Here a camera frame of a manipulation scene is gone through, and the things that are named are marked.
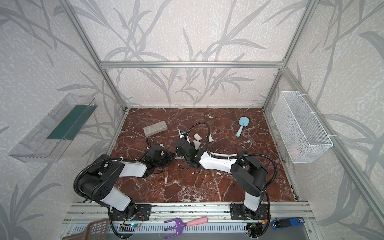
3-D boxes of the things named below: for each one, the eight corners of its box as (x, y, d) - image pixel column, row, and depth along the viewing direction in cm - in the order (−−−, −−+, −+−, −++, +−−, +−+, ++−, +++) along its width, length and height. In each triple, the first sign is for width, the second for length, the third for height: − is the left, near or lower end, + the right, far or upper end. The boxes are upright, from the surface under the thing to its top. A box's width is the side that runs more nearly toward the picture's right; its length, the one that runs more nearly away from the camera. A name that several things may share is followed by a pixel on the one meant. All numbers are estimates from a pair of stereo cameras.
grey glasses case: (146, 137, 105) (144, 134, 102) (144, 130, 109) (143, 127, 106) (168, 129, 110) (167, 126, 107) (165, 123, 114) (164, 120, 111)
